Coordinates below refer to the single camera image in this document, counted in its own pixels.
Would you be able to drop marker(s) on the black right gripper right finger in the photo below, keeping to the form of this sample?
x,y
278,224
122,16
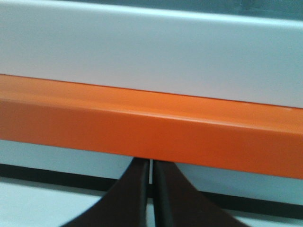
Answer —
x,y
177,203

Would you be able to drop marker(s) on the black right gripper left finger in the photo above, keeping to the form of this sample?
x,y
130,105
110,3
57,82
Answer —
x,y
124,205

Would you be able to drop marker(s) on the orange sash handle bar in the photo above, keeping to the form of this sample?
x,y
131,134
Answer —
x,y
264,139

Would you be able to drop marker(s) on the white framed glass sash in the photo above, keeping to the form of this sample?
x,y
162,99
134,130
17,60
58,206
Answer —
x,y
181,52

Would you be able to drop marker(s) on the white base cabinet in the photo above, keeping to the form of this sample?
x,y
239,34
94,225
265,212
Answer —
x,y
33,204

